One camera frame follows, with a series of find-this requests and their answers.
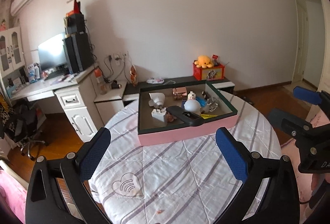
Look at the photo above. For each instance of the white square charger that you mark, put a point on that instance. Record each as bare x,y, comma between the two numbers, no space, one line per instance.
159,118

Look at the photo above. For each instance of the small black hair dryer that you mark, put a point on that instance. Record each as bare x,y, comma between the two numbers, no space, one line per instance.
116,85

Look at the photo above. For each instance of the black pearl hair clip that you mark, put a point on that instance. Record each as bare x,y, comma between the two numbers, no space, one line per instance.
204,94

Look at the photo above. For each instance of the white door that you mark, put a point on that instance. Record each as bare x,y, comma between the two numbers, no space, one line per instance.
300,43

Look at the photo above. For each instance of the red black box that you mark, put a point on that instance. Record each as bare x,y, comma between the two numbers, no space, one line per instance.
74,7

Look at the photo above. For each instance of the pale pink quilt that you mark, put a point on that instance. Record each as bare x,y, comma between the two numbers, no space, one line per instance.
290,148

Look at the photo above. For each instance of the anatomical torso model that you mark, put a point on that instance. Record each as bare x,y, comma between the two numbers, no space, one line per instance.
133,74

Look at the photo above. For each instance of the person's right hand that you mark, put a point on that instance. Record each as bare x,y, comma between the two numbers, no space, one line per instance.
315,184

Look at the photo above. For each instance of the bright pink blanket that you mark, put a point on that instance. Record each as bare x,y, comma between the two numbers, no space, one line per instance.
11,195

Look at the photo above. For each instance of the pink bottle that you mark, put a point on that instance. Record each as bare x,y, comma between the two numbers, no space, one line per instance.
99,81

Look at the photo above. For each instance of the white glass-door cabinet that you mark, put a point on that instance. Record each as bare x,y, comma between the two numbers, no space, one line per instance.
11,51

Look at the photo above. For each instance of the white cone-shaped plug adapter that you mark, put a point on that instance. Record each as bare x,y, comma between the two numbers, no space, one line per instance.
156,99

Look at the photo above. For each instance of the yellow highlighter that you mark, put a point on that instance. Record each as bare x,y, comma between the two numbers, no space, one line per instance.
208,116

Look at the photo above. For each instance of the red printed box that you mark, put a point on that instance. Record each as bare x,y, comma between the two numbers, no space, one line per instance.
208,73

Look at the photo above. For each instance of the white round night light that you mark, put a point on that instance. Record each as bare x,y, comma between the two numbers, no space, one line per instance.
192,106

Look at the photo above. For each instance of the white desk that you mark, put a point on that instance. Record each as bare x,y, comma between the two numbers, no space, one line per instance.
38,87

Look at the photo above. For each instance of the patterned pouch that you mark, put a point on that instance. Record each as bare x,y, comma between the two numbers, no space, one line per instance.
155,80

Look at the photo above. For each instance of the wall power outlets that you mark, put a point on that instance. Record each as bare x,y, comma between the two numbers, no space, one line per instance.
118,55

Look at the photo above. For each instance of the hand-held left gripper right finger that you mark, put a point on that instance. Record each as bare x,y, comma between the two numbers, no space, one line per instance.
232,157

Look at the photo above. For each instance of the clear plastic hair clip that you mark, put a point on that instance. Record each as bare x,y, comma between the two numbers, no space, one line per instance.
212,104

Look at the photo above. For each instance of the grey printed garment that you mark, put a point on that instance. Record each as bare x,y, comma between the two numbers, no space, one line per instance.
7,115

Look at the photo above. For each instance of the black remote control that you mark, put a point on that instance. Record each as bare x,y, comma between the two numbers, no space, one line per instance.
184,115

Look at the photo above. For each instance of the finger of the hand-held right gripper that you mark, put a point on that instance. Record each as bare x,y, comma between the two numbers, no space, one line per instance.
305,95
286,119

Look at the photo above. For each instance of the orange octopus plush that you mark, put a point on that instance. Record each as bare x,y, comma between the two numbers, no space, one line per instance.
203,61

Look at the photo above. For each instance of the rose gold jar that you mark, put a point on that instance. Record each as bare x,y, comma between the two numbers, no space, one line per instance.
179,92

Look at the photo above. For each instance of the black computer monitor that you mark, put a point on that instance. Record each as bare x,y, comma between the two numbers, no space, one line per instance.
51,52

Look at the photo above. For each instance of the black keyboard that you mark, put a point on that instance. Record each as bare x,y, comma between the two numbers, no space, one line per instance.
58,71

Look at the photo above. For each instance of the blue white carton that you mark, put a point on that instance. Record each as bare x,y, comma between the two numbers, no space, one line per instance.
34,72

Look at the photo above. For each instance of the black speaker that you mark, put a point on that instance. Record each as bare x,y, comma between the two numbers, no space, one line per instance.
74,24

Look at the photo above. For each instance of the pink storage box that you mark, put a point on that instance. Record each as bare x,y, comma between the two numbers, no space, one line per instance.
180,136

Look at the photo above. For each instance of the white striped quilt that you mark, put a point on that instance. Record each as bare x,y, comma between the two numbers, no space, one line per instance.
167,175

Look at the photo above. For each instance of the black speaker tower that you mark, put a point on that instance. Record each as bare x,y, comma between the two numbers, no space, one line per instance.
78,52

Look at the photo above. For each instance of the white side table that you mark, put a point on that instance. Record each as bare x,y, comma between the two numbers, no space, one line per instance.
110,96

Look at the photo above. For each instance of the white bed frame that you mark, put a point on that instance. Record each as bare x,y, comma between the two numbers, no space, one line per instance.
13,170

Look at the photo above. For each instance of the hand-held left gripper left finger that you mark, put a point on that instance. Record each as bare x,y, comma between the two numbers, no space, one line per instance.
94,154

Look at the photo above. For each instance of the black office chair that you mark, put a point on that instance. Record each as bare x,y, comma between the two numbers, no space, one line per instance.
25,126

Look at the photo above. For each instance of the pink doll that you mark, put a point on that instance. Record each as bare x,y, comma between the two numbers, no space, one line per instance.
3,25

